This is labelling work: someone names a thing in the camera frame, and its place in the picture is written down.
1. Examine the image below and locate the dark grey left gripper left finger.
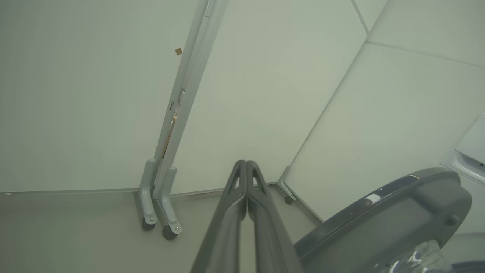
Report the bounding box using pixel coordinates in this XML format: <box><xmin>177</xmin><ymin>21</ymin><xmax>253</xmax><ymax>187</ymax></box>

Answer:
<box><xmin>189</xmin><ymin>160</ymin><xmax>248</xmax><ymax>273</ymax></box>

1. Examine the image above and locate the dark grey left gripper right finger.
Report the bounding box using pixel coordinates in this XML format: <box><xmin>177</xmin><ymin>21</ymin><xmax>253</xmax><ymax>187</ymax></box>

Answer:
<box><xmin>246</xmin><ymin>160</ymin><xmax>304</xmax><ymax>273</ymax></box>

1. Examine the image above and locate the black round glass washer door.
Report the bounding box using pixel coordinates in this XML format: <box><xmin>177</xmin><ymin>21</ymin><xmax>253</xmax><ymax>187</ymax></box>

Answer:
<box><xmin>294</xmin><ymin>167</ymin><xmax>473</xmax><ymax>273</ymax></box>

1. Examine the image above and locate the white front-load washing machine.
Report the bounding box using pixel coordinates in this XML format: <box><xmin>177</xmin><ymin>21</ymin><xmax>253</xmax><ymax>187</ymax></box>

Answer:
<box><xmin>436</xmin><ymin>113</ymin><xmax>485</xmax><ymax>273</ymax></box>

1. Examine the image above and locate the grey metal leg with caster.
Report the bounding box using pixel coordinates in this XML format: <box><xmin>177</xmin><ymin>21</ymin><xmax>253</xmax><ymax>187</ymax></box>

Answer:
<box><xmin>276</xmin><ymin>166</ymin><xmax>297</xmax><ymax>206</ymax></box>
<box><xmin>138</xmin><ymin>158</ymin><xmax>158</xmax><ymax>231</ymax></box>
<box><xmin>153</xmin><ymin>166</ymin><xmax>183</xmax><ymax>241</ymax></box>

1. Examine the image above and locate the white partition panel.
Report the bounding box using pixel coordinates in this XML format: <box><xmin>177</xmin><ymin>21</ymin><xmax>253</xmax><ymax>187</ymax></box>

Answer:
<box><xmin>282</xmin><ymin>36</ymin><xmax>485</xmax><ymax>224</ymax></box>
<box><xmin>167</xmin><ymin>0</ymin><xmax>368</xmax><ymax>196</ymax></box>
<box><xmin>0</xmin><ymin>0</ymin><xmax>207</xmax><ymax>194</ymax></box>

